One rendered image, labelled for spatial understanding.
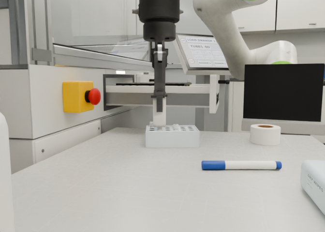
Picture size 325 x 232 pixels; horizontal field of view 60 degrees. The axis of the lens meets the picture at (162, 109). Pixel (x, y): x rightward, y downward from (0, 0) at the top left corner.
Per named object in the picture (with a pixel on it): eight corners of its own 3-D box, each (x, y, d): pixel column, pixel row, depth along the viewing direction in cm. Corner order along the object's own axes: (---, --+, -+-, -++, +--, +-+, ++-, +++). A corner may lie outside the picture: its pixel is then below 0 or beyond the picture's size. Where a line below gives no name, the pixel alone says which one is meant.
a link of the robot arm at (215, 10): (233, 65, 143) (188, -17, 104) (267, 58, 135) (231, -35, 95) (233, 87, 137) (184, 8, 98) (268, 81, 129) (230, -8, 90)
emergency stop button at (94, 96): (102, 104, 68) (102, 87, 68) (95, 105, 65) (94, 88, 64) (91, 103, 69) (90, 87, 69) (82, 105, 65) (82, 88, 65)
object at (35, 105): (158, 99, 154) (158, 72, 152) (33, 139, 55) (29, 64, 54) (10, 96, 175) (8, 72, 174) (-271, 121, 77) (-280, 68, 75)
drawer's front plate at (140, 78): (157, 97, 145) (157, 75, 143) (140, 101, 117) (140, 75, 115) (154, 97, 145) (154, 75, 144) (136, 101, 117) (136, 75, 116)
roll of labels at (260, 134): (260, 138, 75) (261, 123, 74) (285, 143, 69) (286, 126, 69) (243, 141, 71) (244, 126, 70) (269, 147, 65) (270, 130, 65)
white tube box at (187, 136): (194, 139, 73) (194, 125, 73) (199, 147, 65) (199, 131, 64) (146, 139, 73) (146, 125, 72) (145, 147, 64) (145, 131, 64)
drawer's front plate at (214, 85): (218, 104, 107) (219, 74, 106) (215, 114, 79) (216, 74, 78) (214, 103, 107) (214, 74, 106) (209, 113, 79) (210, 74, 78)
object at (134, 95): (214, 100, 106) (214, 84, 105) (209, 107, 81) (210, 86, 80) (114, 98, 115) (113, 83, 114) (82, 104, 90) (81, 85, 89)
